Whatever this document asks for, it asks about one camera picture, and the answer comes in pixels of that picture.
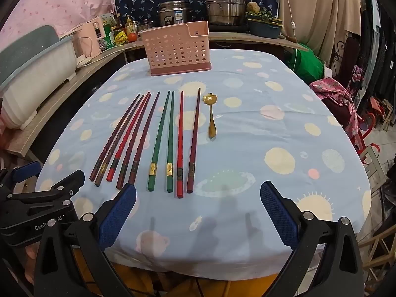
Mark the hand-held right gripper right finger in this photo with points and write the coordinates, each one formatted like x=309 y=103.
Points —
x=278 y=210

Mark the brown root vegetable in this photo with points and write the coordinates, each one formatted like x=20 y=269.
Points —
x=253 y=7

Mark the green plastic bag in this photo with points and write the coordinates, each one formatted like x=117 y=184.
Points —
x=306 y=65

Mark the pink perforated utensil basket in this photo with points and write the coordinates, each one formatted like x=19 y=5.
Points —
x=176 y=52

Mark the yellow packet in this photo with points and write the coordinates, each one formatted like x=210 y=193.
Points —
x=121 y=38

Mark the pink dotted sheet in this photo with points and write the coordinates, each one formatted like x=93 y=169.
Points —
x=62 y=3

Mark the yellow oil bottle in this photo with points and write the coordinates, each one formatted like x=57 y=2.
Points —
x=129 y=26

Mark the rack of hanging clothes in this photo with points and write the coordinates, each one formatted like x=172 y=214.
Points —
x=377 y=37

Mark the pink electric kettle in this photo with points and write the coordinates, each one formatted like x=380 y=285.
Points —
x=89 y=40

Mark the dark sauce bottle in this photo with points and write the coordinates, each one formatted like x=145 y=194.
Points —
x=118 y=26

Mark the gold flower spoon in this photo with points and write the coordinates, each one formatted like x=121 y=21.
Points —
x=212 y=130

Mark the steel steamer pot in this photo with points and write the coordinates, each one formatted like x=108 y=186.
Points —
x=227 y=6

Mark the black induction cooker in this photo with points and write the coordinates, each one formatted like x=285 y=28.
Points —
x=229 y=27

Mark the blue printed tablecloth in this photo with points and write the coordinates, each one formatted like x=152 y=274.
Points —
x=247 y=148

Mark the person's left hand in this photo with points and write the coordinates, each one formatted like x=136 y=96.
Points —
x=31 y=260

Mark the red tomato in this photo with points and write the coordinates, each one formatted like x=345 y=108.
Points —
x=132 y=37

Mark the white packet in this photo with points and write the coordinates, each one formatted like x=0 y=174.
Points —
x=107 y=19

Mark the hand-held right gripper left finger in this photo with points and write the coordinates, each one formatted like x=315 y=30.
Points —
x=117 y=213

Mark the green can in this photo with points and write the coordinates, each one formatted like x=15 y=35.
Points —
x=109 y=38

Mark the small steel pot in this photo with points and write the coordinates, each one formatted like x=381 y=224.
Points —
x=144 y=25

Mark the steel rice cooker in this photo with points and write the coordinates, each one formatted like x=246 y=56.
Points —
x=174 y=14

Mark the pink floral cloth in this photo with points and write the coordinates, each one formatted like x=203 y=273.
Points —
x=337 y=96

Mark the dark wooden chair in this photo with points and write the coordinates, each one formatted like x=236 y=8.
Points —
x=349 y=58

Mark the blue basin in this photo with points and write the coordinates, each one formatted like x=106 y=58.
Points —
x=264 y=31

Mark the dark brown chopstick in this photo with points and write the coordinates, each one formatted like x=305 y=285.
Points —
x=102 y=173
x=96 y=168

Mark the beige curtain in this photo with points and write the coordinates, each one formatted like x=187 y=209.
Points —
x=318 y=12

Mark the white tub with blue lid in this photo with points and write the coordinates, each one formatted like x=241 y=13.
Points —
x=31 y=77

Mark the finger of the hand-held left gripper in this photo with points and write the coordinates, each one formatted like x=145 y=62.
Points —
x=62 y=184
x=27 y=170

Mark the green leafy vegetables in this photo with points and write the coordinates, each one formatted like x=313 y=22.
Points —
x=258 y=15

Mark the dark red chopstick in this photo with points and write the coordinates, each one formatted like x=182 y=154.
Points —
x=190 y=185
x=135 y=171
x=121 y=181

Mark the green chopstick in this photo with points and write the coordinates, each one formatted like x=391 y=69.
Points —
x=152 y=179
x=169 y=182

